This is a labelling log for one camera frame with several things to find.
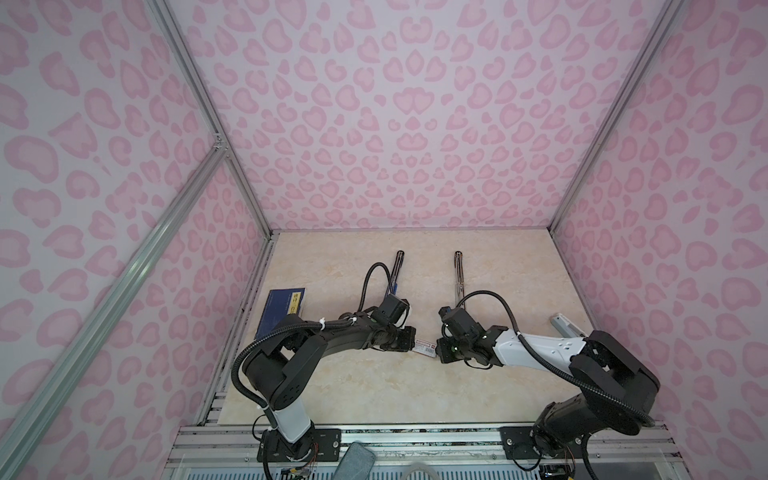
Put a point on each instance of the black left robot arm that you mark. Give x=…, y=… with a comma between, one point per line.
x=274, y=371

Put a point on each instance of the red white staple box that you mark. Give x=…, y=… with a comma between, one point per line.
x=425, y=348

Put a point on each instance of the aluminium front rail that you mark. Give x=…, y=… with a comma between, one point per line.
x=454, y=451

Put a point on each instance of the blue black stapler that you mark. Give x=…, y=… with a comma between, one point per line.
x=395, y=272

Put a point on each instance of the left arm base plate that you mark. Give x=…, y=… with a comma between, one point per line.
x=318, y=444

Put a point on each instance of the dark blue booklet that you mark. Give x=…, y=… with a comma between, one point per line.
x=279, y=304

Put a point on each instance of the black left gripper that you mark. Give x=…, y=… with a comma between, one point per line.
x=410, y=338

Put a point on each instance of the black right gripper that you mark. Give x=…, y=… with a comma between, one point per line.
x=441, y=350

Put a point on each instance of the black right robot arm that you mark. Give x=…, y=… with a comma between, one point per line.
x=617, y=391

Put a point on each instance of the grey cloth pad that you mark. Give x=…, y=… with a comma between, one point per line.
x=356, y=464

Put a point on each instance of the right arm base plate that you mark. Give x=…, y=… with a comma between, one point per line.
x=522, y=443

